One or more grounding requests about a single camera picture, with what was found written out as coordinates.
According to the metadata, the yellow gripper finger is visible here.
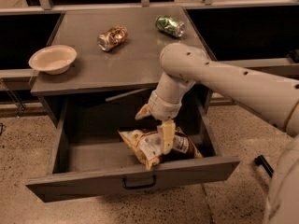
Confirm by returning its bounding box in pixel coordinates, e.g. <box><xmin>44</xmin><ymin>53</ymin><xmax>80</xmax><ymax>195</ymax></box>
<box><xmin>157</xmin><ymin>119</ymin><xmax>176</xmax><ymax>154</ymax></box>
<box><xmin>135</xmin><ymin>104</ymin><xmax>151</xmax><ymax>120</ymax></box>

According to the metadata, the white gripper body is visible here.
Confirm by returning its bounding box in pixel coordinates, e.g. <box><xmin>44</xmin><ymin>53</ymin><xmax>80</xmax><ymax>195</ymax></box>
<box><xmin>148</xmin><ymin>91</ymin><xmax>181</xmax><ymax>121</ymax></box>

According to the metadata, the brown chip bag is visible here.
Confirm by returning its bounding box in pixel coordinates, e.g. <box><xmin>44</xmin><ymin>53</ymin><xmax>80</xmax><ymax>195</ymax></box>
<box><xmin>119</xmin><ymin>128</ymin><xmax>203</xmax><ymax>170</ymax></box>

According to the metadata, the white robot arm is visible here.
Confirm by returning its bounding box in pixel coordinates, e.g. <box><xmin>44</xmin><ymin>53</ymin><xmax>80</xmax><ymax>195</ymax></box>
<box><xmin>135</xmin><ymin>43</ymin><xmax>299</xmax><ymax>224</ymax></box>

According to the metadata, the grey open top drawer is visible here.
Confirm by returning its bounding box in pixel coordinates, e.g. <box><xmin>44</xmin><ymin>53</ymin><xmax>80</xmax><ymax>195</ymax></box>
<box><xmin>26</xmin><ymin>91</ymin><xmax>240</xmax><ymax>203</ymax></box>

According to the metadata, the grey metal cabinet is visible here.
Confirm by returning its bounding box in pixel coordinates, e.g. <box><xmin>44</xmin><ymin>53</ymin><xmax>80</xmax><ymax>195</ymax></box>
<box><xmin>30</xmin><ymin>5</ymin><xmax>222</xmax><ymax>128</ymax></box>

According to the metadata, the brown soda can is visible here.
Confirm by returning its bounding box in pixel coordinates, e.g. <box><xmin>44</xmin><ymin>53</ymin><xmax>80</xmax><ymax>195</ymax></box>
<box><xmin>97</xmin><ymin>25</ymin><xmax>128</xmax><ymax>52</ymax></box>

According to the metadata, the green soda can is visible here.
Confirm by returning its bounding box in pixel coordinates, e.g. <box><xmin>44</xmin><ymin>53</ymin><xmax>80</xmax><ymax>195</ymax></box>
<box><xmin>155</xmin><ymin>15</ymin><xmax>185</xmax><ymax>38</ymax></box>

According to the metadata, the black chair leg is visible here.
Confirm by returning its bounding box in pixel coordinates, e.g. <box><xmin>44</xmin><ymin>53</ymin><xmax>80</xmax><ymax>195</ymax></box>
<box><xmin>254</xmin><ymin>155</ymin><xmax>274</xmax><ymax>177</ymax></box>

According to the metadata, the white paper bowl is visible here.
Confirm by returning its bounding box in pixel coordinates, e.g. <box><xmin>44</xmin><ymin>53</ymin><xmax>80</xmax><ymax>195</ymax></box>
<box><xmin>28</xmin><ymin>45</ymin><xmax>77</xmax><ymax>75</ymax></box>

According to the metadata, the black drawer handle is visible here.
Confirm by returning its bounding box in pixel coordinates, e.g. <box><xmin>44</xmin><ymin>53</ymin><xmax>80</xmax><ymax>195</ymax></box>
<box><xmin>122</xmin><ymin>175</ymin><xmax>156</xmax><ymax>190</ymax></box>

